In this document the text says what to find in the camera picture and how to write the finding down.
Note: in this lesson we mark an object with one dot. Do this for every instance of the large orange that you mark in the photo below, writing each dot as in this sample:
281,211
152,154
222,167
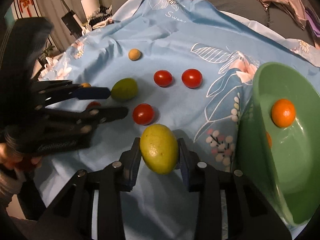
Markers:
269,139

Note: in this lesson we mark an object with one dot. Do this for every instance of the black stand with mirror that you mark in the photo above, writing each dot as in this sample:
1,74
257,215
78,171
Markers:
72,21

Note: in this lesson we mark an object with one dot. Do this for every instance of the white lamp shade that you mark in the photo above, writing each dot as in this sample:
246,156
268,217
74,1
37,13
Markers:
89,7

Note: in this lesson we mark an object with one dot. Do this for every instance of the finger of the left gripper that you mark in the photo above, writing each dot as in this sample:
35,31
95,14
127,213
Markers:
100,116
50,92

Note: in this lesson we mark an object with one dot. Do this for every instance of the red cherry tomato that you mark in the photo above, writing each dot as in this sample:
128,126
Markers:
192,78
163,78

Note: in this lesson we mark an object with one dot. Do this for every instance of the red Chinese knot decoration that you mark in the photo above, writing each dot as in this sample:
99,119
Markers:
25,6

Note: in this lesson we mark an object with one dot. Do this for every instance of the person left hand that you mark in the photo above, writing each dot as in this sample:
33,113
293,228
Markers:
11,159

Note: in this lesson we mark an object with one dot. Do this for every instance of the green plastic bowl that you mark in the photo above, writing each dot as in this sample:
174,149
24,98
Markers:
288,173

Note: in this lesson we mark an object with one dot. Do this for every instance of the small tan round fruit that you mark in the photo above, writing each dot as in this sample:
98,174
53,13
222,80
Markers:
134,54

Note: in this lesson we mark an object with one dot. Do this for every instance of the pink sleeve forearm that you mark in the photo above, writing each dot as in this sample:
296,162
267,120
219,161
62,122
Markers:
10,186

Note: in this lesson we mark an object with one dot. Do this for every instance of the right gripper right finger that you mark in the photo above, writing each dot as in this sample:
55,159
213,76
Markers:
249,214

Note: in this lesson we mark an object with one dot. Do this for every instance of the small yellow-orange fruit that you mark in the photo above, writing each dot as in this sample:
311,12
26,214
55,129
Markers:
85,85

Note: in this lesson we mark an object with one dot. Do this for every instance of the blue floral cloth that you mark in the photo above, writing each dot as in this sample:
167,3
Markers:
173,35

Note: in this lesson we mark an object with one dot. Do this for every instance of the pile of clothes left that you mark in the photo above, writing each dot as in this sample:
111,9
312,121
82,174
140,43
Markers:
98,19

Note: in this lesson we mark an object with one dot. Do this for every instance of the orange mandarin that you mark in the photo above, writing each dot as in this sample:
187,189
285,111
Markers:
283,113

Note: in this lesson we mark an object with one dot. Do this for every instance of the green tomato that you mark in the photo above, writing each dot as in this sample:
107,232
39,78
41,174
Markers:
124,90

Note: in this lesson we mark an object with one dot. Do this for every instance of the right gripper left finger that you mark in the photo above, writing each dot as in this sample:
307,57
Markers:
69,216

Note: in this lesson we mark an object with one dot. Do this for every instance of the purple garment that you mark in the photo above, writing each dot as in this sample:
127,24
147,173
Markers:
313,20

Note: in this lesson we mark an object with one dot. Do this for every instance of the grey sofa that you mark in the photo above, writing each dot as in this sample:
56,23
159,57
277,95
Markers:
225,2

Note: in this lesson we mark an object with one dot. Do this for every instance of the yellow-green lemon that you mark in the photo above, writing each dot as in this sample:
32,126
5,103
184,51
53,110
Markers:
159,148

